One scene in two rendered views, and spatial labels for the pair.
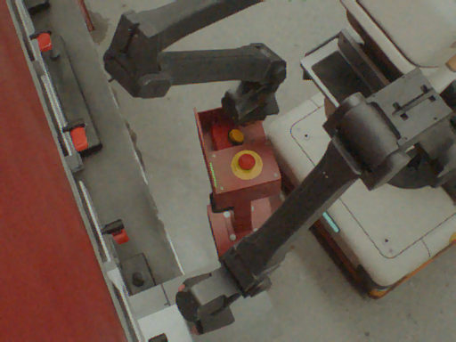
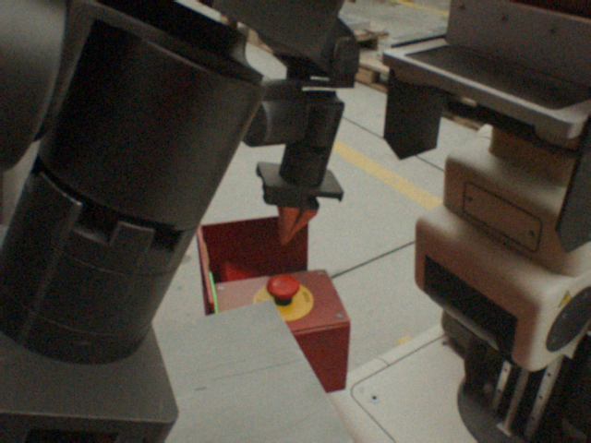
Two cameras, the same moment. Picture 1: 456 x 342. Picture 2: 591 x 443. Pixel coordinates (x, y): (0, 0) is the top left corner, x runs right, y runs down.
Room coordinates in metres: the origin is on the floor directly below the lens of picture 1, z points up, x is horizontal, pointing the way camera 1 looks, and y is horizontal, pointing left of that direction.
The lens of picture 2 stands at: (0.09, -0.01, 1.23)
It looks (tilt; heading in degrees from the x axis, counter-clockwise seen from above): 34 degrees down; 356
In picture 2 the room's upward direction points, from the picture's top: straight up
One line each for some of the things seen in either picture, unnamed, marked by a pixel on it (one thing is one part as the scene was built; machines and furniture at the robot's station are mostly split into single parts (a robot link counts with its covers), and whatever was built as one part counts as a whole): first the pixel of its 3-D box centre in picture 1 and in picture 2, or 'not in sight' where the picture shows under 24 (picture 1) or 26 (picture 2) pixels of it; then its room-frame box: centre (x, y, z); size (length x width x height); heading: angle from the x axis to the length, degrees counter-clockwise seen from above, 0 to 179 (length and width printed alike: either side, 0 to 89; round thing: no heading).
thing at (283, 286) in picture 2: (247, 163); (283, 293); (0.61, -0.04, 0.79); 0.04 x 0.04 x 0.04
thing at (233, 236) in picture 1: (241, 223); not in sight; (0.66, -0.02, 0.13); 0.10 x 0.10 x 0.01; 10
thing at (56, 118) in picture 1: (35, 126); not in sight; (0.55, 0.33, 1.26); 0.15 x 0.09 x 0.17; 18
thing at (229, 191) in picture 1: (238, 151); (268, 296); (0.66, -0.02, 0.75); 0.20 x 0.16 x 0.18; 10
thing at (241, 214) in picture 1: (240, 197); not in sight; (0.66, -0.02, 0.39); 0.05 x 0.05 x 0.54; 10
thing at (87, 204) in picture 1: (70, 228); not in sight; (0.36, 0.27, 1.26); 0.15 x 0.09 x 0.17; 18
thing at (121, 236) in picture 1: (115, 233); not in sight; (0.36, 0.21, 1.20); 0.04 x 0.02 x 0.10; 108
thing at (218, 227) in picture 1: (250, 225); not in sight; (0.66, -0.05, 0.06); 0.25 x 0.20 x 0.12; 100
